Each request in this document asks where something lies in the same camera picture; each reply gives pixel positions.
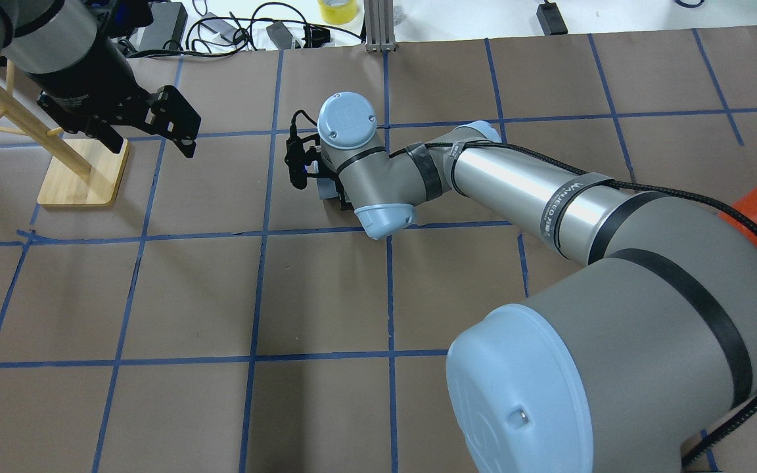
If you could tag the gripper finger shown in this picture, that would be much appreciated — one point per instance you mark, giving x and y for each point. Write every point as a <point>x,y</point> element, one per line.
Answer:
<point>344,203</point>

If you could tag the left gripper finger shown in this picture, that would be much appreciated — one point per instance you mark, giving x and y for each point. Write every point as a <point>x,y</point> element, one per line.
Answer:
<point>172,117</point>
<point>102,131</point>

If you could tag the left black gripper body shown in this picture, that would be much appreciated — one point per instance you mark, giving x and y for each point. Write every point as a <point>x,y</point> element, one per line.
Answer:
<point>87,80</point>

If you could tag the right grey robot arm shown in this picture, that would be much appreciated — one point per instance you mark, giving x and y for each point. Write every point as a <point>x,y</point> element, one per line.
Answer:
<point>638,362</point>

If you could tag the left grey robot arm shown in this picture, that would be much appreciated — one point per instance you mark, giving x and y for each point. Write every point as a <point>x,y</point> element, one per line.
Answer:
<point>25,26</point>

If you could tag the wooden cup stand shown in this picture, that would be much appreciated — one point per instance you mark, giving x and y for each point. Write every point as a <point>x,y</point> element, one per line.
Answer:
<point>82,172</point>

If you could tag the black power adapter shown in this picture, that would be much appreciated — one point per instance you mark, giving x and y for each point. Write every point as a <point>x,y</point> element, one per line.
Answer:
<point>165,31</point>

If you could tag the yellow tape roll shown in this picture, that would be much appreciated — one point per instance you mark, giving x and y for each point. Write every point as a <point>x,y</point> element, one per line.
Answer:
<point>337,12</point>

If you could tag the small black adapter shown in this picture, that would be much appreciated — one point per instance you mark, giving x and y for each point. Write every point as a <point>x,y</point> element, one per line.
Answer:
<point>550,19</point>

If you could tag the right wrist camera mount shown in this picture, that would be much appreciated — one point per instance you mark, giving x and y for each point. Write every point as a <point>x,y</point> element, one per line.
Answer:
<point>304,158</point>

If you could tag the aluminium frame post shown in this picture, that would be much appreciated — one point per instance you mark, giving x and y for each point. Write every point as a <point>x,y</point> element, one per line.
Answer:
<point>378,22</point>

